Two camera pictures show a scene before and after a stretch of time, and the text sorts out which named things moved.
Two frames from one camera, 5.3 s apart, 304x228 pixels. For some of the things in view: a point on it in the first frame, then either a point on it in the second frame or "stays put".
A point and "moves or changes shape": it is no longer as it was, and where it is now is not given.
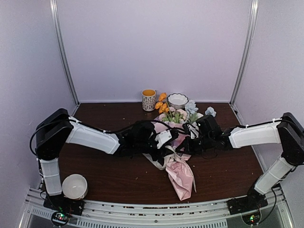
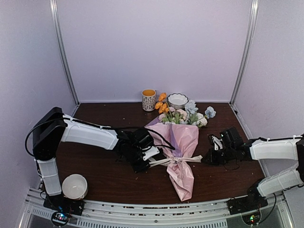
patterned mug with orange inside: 148,99 stays put
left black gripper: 162,153 to 137,168
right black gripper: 188,148 to 212,160
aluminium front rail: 159,213 stays put
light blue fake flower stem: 190,106 stays put
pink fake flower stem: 176,116 stays put
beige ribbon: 173,158 moves or changes shape
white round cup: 74,186 stays put
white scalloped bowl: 177,101 stays put
